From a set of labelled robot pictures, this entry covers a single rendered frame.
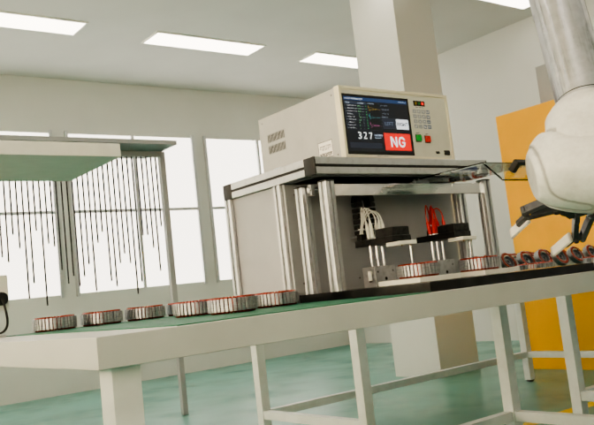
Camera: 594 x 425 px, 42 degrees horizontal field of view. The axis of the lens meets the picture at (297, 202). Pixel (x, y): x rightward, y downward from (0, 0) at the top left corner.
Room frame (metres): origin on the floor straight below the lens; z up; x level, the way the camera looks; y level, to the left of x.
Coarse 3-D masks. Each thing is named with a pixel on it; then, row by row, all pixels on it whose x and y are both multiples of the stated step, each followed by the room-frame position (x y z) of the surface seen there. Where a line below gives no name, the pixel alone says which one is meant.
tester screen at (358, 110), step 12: (348, 96) 2.05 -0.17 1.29; (348, 108) 2.05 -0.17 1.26; (360, 108) 2.07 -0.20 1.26; (372, 108) 2.10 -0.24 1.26; (384, 108) 2.13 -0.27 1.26; (396, 108) 2.16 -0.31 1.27; (348, 120) 2.04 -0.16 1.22; (360, 120) 2.07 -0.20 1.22; (372, 120) 2.10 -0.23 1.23; (348, 132) 2.04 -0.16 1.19; (384, 132) 2.12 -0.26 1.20; (396, 132) 2.15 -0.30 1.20; (408, 132) 2.18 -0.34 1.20; (348, 144) 2.04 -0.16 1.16; (384, 144) 2.12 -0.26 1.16
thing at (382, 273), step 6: (366, 270) 2.08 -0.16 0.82; (372, 270) 2.06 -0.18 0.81; (378, 270) 2.06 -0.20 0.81; (384, 270) 2.07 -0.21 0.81; (390, 270) 2.08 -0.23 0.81; (366, 276) 2.08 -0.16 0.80; (372, 276) 2.06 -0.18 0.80; (378, 276) 2.05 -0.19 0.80; (384, 276) 2.07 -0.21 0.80; (390, 276) 2.08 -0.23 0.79; (366, 282) 2.08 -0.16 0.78; (372, 282) 2.06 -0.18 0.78
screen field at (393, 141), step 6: (390, 138) 2.13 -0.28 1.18; (396, 138) 2.15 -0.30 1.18; (402, 138) 2.16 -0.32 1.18; (408, 138) 2.18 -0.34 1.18; (390, 144) 2.13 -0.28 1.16; (396, 144) 2.15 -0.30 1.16; (402, 144) 2.16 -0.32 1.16; (408, 144) 2.18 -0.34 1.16; (402, 150) 2.16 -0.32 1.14; (408, 150) 2.17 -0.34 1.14
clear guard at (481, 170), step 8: (464, 168) 2.07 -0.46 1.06; (472, 168) 2.08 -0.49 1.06; (480, 168) 2.10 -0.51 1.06; (488, 168) 2.00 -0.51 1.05; (496, 168) 2.01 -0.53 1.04; (504, 168) 2.03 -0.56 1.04; (520, 168) 2.08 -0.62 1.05; (432, 176) 2.16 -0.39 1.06; (440, 176) 2.17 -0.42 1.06; (448, 176) 2.19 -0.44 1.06; (456, 176) 2.22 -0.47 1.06; (464, 176) 2.24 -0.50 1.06; (472, 176) 2.26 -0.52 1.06; (480, 176) 2.28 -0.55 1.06; (504, 176) 1.99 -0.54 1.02; (512, 176) 2.01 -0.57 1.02; (520, 176) 2.03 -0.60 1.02
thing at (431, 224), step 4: (436, 208) 2.25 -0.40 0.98; (428, 212) 2.26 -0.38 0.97; (432, 212) 2.26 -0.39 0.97; (440, 212) 2.24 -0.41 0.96; (432, 216) 2.20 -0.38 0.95; (436, 216) 2.22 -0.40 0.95; (432, 220) 2.20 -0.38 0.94; (436, 220) 2.22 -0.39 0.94; (444, 220) 2.24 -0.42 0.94; (428, 224) 2.23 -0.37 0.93; (432, 224) 2.20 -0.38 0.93; (436, 224) 2.22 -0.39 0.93; (444, 224) 2.23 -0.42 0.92; (428, 228) 2.23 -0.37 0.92; (432, 228) 2.21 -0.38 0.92; (436, 228) 2.24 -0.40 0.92; (428, 232) 2.24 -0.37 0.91; (432, 232) 2.21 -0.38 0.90; (436, 232) 2.25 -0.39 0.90
